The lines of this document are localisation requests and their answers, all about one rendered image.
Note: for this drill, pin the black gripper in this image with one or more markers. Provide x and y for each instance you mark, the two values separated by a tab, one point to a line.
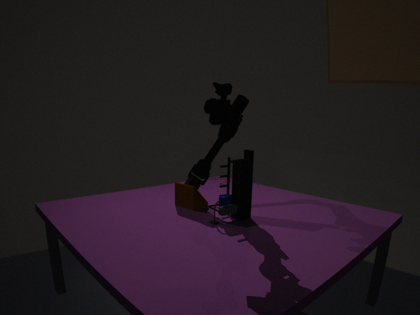
222	110

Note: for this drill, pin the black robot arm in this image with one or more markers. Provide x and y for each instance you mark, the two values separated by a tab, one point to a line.
226	132

